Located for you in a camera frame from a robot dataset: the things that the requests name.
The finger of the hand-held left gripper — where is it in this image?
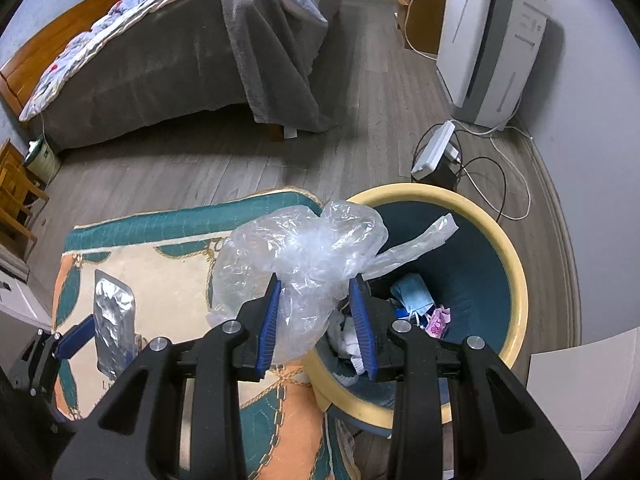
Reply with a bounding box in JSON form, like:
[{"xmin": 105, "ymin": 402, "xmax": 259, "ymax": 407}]
[{"xmin": 20, "ymin": 316, "xmax": 97, "ymax": 397}]

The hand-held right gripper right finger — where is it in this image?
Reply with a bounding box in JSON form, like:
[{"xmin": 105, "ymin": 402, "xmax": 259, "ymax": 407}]
[{"xmin": 348, "ymin": 274, "xmax": 581, "ymax": 480}]

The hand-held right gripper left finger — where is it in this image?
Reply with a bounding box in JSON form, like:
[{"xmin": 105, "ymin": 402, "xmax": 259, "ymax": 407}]
[{"xmin": 52, "ymin": 272, "xmax": 282, "ymax": 480}]

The white tissue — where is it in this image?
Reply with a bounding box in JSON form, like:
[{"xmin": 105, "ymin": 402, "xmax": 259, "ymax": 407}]
[{"xmin": 327, "ymin": 312, "xmax": 363, "ymax": 376}]

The silver pill blister pack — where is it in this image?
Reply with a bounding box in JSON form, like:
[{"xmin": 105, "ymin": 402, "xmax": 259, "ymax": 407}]
[{"xmin": 94, "ymin": 269, "xmax": 137, "ymax": 380}]

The blue face mask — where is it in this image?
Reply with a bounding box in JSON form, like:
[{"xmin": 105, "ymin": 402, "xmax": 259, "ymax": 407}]
[{"xmin": 390, "ymin": 274, "xmax": 436, "ymax": 318}]

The purple packet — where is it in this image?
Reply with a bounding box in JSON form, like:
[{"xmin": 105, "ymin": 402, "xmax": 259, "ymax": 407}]
[{"xmin": 425, "ymin": 306, "xmax": 452, "ymax": 337}]

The clear plastic bag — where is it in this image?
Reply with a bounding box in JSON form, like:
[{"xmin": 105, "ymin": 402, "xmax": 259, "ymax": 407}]
[{"xmin": 206, "ymin": 201, "xmax": 460, "ymax": 363}]

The yellow rimmed trash bin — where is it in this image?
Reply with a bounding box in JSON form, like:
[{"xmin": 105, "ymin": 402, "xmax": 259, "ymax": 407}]
[{"xmin": 302, "ymin": 183, "xmax": 529, "ymax": 433}]

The white cabinet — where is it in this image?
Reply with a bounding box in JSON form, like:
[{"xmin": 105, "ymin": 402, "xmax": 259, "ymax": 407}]
[{"xmin": 0, "ymin": 260, "xmax": 53, "ymax": 336}]

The teal and orange printed mat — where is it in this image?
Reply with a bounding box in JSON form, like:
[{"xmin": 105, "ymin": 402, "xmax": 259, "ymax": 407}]
[{"xmin": 51, "ymin": 187, "xmax": 361, "ymax": 480}]

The wooden chair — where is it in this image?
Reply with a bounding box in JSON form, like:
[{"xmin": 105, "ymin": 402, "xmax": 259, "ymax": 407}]
[{"xmin": 0, "ymin": 139, "xmax": 51, "ymax": 263}]

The small green waste bin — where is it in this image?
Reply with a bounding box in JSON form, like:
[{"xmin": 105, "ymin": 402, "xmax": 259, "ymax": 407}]
[{"xmin": 24, "ymin": 137, "xmax": 62, "ymax": 183}]

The white board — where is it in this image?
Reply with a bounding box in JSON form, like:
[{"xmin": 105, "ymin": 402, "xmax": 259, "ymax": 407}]
[{"xmin": 525, "ymin": 327, "xmax": 640, "ymax": 461}]

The bed with grey cover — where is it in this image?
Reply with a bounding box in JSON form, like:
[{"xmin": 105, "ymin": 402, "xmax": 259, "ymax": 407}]
[
  {"xmin": 0, "ymin": 0, "xmax": 286, "ymax": 143},
  {"xmin": 42, "ymin": 0, "xmax": 347, "ymax": 153}
]

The white air purifier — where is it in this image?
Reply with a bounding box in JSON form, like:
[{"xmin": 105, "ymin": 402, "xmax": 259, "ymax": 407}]
[{"xmin": 436, "ymin": 0, "xmax": 498, "ymax": 121}]

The grey appliance cabinet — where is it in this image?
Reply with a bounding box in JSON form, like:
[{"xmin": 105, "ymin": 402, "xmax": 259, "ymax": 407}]
[{"xmin": 472, "ymin": 0, "xmax": 551, "ymax": 128}]

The wooden nightstand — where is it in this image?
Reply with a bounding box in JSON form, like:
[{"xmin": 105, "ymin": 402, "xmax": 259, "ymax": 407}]
[{"xmin": 395, "ymin": 0, "xmax": 449, "ymax": 57}]

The white power strip with cables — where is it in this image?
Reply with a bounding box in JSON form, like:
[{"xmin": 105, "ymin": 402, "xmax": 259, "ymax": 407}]
[{"xmin": 417, "ymin": 127, "xmax": 508, "ymax": 221}]

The white floor cable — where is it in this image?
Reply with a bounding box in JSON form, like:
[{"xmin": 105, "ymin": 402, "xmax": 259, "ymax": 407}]
[{"xmin": 452, "ymin": 120, "xmax": 533, "ymax": 221}]

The white power cable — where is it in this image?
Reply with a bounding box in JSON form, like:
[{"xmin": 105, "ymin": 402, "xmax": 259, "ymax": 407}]
[{"xmin": 404, "ymin": 0, "xmax": 441, "ymax": 56}]

